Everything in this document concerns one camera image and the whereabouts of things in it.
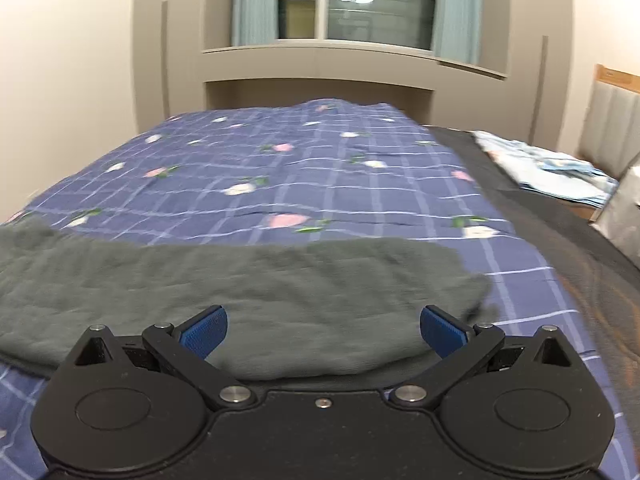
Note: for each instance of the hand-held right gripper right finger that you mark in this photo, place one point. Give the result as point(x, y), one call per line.
point(442, 332)

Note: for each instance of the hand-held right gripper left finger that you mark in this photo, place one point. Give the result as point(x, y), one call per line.
point(205, 332)

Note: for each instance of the grey towel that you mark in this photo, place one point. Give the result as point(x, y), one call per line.
point(275, 285)

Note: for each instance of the dark bed sheet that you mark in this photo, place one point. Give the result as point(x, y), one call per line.
point(575, 240)

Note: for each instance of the blue checked floral blanket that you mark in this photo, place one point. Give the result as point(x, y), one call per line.
point(300, 180)

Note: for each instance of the light blue printed cloth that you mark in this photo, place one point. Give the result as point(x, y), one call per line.
point(540, 165)

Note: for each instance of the light grey pillow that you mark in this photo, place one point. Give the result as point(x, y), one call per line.
point(625, 210)

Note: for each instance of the beige built-in cabinet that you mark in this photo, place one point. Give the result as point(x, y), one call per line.
point(325, 67)

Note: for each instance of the light blue curtain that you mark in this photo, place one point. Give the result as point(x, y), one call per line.
point(252, 2)
point(457, 10)

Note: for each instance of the window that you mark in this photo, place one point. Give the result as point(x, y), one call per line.
point(375, 5)

